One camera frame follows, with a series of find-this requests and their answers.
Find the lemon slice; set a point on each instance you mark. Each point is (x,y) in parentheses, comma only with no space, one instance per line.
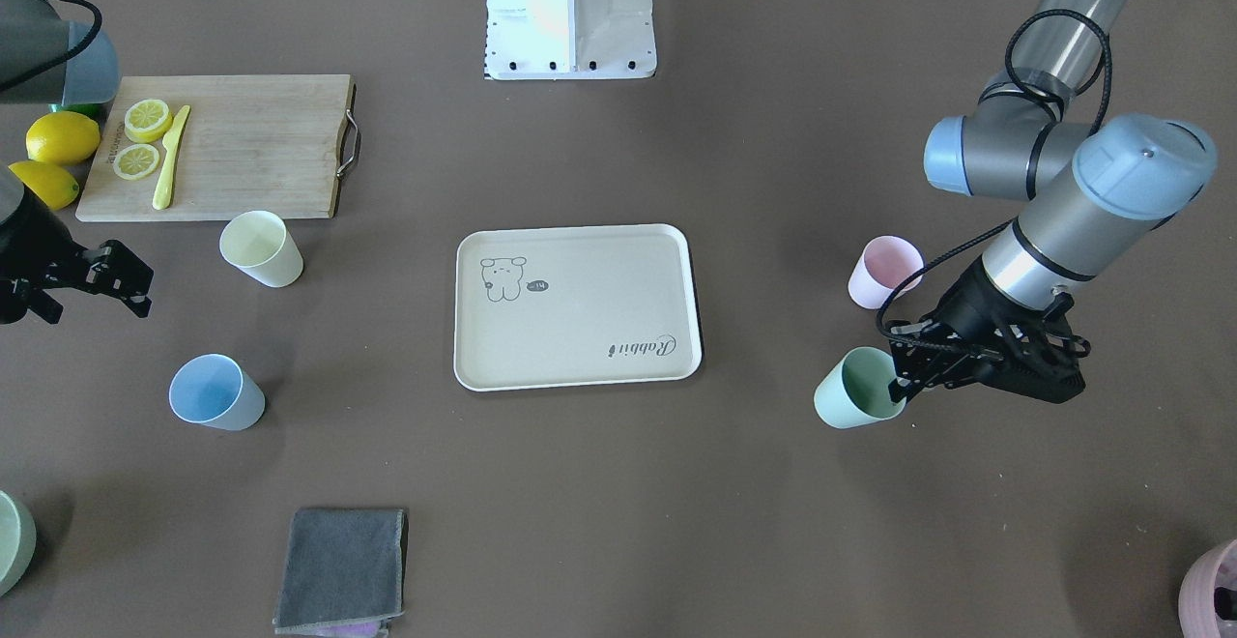
(147,121)
(136,162)

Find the cream rabbit serving tray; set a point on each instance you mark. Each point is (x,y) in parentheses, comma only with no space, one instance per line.
(574,306)

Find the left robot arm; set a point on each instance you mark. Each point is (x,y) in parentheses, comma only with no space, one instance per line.
(1091,187)

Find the yellow plastic knife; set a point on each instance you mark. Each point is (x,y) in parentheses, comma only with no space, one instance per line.
(171,141)

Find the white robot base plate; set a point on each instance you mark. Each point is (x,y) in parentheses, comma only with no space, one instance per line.
(569,39)

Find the green bowl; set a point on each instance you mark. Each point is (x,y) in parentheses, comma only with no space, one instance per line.
(18,540)

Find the green lime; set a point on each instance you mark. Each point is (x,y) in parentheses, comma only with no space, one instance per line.
(90,110)

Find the whole lemon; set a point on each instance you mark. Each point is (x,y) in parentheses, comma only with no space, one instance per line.
(62,138)
(56,187)

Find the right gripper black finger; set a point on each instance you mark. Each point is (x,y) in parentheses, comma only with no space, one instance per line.
(113,270)

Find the lower whole lemon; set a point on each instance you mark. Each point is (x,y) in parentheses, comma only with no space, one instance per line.
(56,187)

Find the green plastic cup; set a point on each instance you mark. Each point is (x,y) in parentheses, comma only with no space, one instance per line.
(856,391)

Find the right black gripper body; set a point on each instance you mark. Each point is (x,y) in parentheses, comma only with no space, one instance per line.
(32,245)

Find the upper whole lemon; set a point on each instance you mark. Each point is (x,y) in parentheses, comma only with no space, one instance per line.
(62,138)

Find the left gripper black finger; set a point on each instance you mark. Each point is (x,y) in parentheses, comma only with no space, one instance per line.
(909,380)

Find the grey folded cloth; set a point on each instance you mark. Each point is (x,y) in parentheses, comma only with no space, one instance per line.
(343,572)

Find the upper lemon slice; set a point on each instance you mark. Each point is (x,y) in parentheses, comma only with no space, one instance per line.
(147,121)

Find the pale yellow plastic cup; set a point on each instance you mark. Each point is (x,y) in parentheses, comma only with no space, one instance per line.
(258,244)

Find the pink plastic cup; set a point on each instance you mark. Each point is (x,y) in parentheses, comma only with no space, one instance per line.
(883,264)

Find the blue plastic cup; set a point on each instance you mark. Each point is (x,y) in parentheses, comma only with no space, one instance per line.
(214,391)

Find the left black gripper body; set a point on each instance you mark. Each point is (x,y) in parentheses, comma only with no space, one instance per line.
(969,307)

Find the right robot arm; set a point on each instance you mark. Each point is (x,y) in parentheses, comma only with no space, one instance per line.
(55,52)

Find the wooden cutting board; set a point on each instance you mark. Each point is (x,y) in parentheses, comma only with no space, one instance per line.
(252,142)

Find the pink bowl with ice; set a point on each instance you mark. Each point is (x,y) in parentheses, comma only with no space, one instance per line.
(1206,598)

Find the lower lemon slice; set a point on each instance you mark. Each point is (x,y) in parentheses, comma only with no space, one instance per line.
(136,162)

